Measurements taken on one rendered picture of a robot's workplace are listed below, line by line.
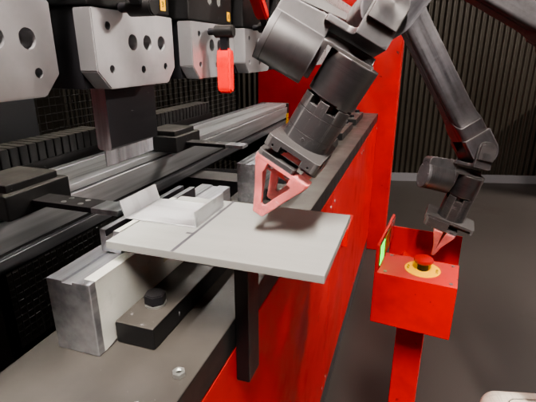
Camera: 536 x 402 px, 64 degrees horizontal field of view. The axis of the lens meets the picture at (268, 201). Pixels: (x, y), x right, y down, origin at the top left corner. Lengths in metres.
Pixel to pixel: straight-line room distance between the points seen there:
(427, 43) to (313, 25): 0.50
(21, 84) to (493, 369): 1.94
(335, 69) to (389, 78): 2.17
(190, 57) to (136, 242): 0.27
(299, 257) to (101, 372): 0.25
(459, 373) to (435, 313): 1.06
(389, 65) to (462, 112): 1.69
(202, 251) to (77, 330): 0.18
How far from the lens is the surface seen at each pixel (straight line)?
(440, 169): 0.95
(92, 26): 0.48
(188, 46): 0.65
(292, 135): 0.48
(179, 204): 0.64
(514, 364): 2.14
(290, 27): 0.46
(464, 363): 2.06
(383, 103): 2.64
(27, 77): 0.41
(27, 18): 0.42
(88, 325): 0.55
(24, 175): 0.75
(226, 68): 0.67
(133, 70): 0.52
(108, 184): 0.93
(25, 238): 0.79
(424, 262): 0.94
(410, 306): 0.95
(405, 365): 1.12
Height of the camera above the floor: 1.21
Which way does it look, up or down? 19 degrees down
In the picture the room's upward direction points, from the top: straight up
